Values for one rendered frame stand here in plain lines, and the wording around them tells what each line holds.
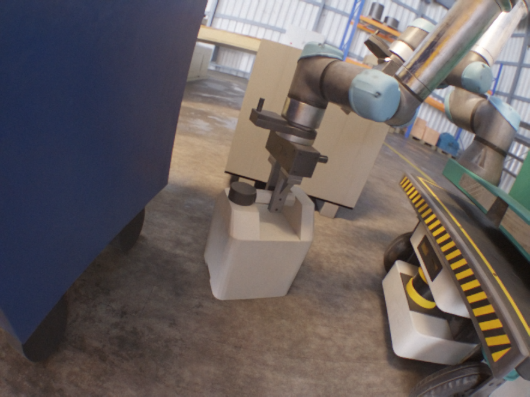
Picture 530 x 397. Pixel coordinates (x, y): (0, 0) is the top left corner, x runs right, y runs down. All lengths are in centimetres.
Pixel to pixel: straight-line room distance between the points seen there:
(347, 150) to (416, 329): 66
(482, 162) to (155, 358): 88
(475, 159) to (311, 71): 54
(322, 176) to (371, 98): 65
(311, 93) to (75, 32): 36
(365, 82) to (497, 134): 52
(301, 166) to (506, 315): 39
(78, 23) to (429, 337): 71
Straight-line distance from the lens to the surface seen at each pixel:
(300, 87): 47
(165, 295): 59
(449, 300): 54
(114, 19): 33
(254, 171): 99
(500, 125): 83
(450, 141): 1047
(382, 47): 69
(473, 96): 91
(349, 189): 105
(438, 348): 65
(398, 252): 86
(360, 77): 41
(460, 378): 54
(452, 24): 52
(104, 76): 33
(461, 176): 80
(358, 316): 72
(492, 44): 76
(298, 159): 46
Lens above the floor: 46
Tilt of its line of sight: 26 degrees down
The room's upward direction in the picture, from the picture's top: 18 degrees clockwise
